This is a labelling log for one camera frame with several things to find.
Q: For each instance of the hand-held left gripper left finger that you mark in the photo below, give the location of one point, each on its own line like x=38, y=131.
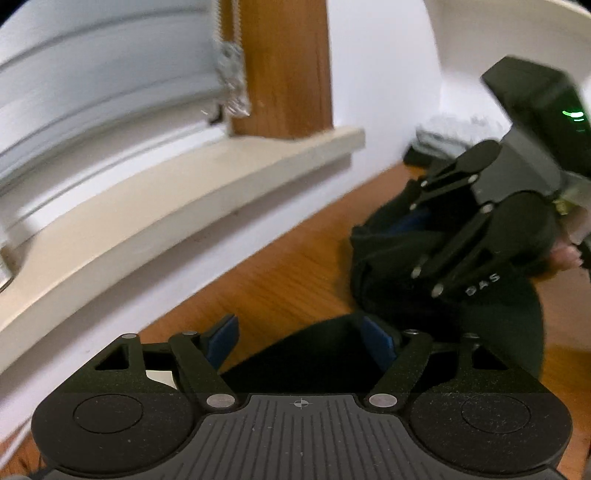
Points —
x=224, y=340

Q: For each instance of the beige window sill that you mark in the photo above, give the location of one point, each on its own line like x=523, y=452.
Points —
x=184, y=207

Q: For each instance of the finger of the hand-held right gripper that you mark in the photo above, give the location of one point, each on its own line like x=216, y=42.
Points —
x=475, y=284
x=443, y=182

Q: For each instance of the wooden window frame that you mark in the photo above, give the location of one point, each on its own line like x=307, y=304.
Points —
x=286, y=69

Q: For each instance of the grey roller shutter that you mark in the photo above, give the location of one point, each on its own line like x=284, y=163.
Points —
x=92, y=92

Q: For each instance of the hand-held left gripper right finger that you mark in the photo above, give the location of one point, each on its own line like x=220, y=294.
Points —
x=376, y=342

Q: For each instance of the person's right hand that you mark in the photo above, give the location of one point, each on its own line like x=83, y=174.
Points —
x=568, y=254

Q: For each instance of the black garment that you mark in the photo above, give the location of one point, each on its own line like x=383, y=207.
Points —
x=392, y=263

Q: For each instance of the white shelf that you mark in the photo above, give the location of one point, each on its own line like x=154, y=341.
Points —
x=485, y=27

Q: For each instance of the grey knitted cloth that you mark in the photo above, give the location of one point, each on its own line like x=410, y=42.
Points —
x=443, y=134

